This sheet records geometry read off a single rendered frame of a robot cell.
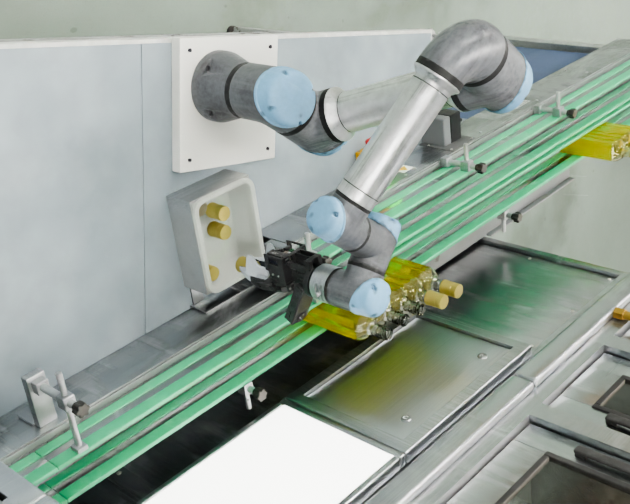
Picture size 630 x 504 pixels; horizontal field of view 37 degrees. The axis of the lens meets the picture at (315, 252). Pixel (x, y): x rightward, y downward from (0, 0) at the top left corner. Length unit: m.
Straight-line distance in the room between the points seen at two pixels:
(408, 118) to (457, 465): 0.70
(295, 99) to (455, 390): 0.71
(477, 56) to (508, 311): 0.91
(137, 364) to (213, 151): 0.48
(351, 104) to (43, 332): 0.76
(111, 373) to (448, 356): 0.76
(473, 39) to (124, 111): 0.71
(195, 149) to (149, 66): 0.20
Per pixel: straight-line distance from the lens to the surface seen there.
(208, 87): 1.98
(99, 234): 1.96
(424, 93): 1.68
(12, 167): 1.83
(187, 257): 2.07
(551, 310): 2.44
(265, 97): 1.87
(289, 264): 1.88
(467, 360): 2.19
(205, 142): 2.05
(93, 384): 1.96
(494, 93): 1.78
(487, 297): 2.50
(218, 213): 2.06
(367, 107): 1.91
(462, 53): 1.69
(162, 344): 2.04
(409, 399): 2.07
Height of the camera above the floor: 2.31
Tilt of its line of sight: 40 degrees down
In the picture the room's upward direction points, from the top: 107 degrees clockwise
